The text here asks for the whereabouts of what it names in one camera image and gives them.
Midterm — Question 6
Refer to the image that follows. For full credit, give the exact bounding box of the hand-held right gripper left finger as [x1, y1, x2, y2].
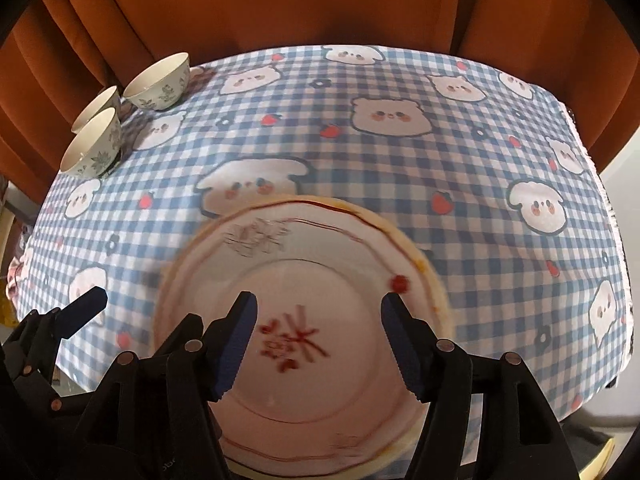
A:
[75, 291, 259, 480]

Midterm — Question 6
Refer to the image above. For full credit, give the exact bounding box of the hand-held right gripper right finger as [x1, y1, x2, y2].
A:
[381, 294, 566, 480]

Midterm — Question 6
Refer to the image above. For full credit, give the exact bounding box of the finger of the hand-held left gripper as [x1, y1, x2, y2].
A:
[149, 314, 204, 359]
[15, 287, 109, 377]

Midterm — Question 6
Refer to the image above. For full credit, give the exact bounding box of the large yellow floral plate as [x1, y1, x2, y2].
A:
[150, 197, 457, 480]

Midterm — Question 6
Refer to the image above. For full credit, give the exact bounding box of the small red floral plate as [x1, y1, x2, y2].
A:
[152, 199, 453, 476]

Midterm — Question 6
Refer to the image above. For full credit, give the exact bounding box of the blue floral ceramic bowl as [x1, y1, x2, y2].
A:
[60, 107, 122, 178]
[122, 52, 191, 111]
[71, 86, 122, 133]

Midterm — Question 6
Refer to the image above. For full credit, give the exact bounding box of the blue checked bear tablecloth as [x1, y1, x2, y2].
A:
[7, 45, 631, 466]

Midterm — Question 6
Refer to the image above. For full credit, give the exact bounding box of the rust orange curtain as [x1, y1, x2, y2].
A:
[0, 0, 640, 201]

